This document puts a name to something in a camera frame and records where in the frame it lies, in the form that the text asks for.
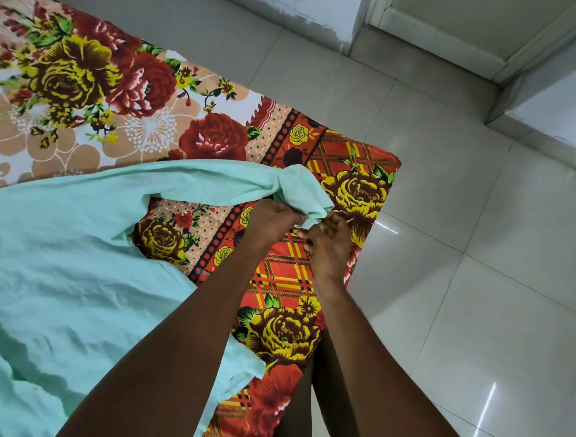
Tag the pale door with frame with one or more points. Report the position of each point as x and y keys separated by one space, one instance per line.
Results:
x=450 y=36

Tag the person's olive shorts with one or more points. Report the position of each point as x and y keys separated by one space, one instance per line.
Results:
x=303 y=396

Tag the person's left hand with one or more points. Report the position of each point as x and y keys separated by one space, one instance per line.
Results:
x=270 y=220

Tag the person's right hand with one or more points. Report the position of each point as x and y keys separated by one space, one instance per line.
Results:
x=329 y=254

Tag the mint green shirt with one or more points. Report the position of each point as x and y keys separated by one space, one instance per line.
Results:
x=67 y=261

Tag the person's left forearm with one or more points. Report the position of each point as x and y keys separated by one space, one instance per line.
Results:
x=166 y=360

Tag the floral bedsheet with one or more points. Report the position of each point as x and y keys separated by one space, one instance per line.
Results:
x=112 y=90

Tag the person's right forearm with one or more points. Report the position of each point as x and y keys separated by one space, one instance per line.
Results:
x=382 y=369

